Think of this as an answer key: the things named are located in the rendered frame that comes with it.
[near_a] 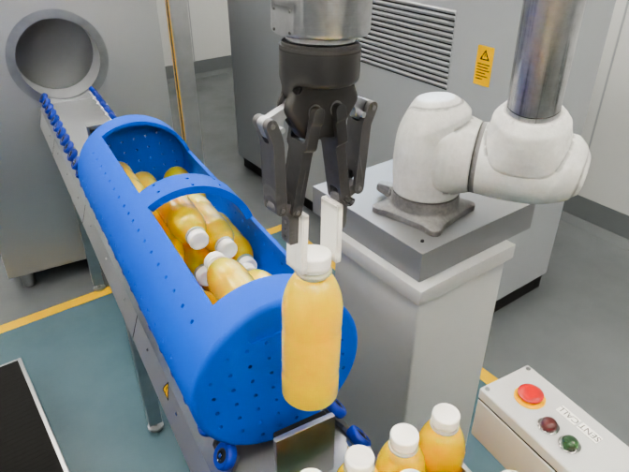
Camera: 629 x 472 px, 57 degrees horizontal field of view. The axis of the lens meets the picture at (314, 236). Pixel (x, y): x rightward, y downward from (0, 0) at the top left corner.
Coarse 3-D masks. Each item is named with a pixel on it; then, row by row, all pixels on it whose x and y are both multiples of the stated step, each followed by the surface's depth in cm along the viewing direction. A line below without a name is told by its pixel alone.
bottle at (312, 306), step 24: (288, 288) 64; (312, 288) 62; (336, 288) 64; (288, 312) 64; (312, 312) 62; (336, 312) 64; (288, 336) 65; (312, 336) 64; (336, 336) 65; (288, 360) 67; (312, 360) 65; (336, 360) 67; (288, 384) 68; (312, 384) 67; (336, 384) 69; (312, 408) 69
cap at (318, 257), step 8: (312, 248) 63; (320, 248) 63; (328, 248) 63; (312, 256) 62; (320, 256) 62; (328, 256) 62; (312, 264) 61; (320, 264) 61; (328, 264) 62; (312, 272) 62; (320, 272) 62
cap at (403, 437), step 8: (400, 424) 79; (408, 424) 79; (392, 432) 78; (400, 432) 78; (408, 432) 78; (416, 432) 78; (392, 440) 77; (400, 440) 77; (408, 440) 77; (416, 440) 77; (392, 448) 78; (400, 448) 76; (408, 448) 76; (416, 448) 77
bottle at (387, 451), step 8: (384, 448) 80; (384, 456) 79; (392, 456) 78; (400, 456) 77; (408, 456) 77; (416, 456) 78; (376, 464) 81; (384, 464) 79; (392, 464) 78; (400, 464) 77; (408, 464) 77; (416, 464) 78; (424, 464) 79
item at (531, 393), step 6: (522, 384) 84; (528, 384) 84; (522, 390) 83; (528, 390) 83; (534, 390) 83; (540, 390) 83; (522, 396) 82; (528, 396) 82; (534, 396) 82; (540, 396) 82; (528, 402) 82; (534, 402) 81; (540, 402) 82
